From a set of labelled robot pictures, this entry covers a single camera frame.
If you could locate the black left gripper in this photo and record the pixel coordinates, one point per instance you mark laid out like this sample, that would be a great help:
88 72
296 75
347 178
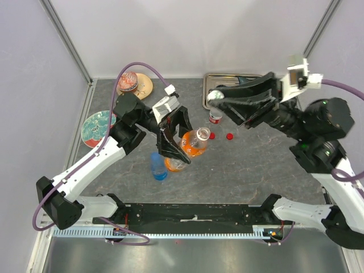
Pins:
181 116

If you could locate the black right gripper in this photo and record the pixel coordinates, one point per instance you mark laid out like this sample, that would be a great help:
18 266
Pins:
265 97

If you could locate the orange drink bottle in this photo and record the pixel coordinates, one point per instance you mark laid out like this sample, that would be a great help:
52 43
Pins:
193 143

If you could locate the blue water bottle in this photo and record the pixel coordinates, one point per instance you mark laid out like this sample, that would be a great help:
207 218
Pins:
158 168

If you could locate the clear bottle red cap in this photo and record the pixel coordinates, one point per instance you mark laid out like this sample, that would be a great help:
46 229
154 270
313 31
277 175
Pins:
215 116

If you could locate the white orange-bottle cap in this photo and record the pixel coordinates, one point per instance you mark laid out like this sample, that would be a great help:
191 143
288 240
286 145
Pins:
215 95

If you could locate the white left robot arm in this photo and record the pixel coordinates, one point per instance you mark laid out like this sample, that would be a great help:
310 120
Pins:
61 197

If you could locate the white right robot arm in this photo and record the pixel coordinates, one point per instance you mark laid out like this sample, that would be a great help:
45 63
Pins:
317 131

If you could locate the blue star-shaped dish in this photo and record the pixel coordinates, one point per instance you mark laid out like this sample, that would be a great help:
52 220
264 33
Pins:
245 79

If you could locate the silver metal tray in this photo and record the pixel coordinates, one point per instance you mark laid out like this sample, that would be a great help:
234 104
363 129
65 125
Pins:
211 80

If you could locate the beige floral plate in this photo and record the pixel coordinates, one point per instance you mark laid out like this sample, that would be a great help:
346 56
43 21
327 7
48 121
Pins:
144 88

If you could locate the red patterned bowl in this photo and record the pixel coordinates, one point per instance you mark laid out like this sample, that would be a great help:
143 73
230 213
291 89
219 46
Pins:
127 82

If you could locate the teal red floral plate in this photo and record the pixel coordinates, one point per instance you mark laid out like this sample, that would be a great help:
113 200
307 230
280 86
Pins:
94 128

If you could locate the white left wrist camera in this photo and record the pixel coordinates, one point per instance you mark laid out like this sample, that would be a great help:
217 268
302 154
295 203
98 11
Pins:
166 105

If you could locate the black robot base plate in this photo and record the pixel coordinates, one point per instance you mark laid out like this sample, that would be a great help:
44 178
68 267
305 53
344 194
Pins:
194 218

